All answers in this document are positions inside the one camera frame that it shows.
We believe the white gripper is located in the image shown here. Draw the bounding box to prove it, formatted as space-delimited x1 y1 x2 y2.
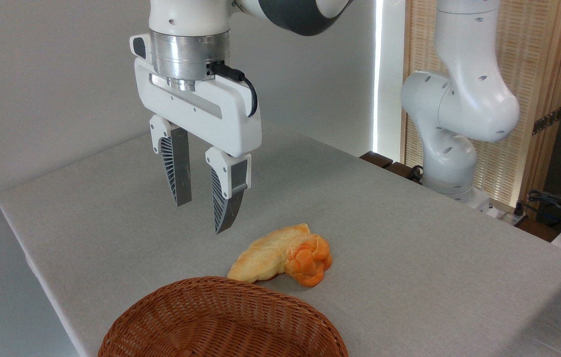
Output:
134 58 263 235

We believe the orange knotted bread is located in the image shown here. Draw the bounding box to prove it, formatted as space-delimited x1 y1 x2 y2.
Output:
284 234 333 288

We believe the pale leaf-shaped bread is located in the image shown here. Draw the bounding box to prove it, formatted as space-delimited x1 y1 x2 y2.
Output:
227 223 311 284

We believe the brown wicker basket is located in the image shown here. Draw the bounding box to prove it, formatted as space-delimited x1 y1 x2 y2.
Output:
98 276 349 357

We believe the dark wooden furniture edge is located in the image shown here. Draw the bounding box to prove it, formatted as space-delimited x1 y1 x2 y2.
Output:
359 150 425 185

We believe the grey tablecloth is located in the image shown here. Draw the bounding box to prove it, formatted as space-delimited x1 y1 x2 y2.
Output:
0 121 561 357

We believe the metal screen hinge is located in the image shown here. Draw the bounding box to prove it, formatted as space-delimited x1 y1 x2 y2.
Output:
532 106 561 135

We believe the bamboo folding screen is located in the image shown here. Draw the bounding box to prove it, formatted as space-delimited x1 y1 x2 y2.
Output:
401 0 561 210

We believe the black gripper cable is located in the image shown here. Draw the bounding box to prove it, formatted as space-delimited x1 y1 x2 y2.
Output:
208 60 259 118

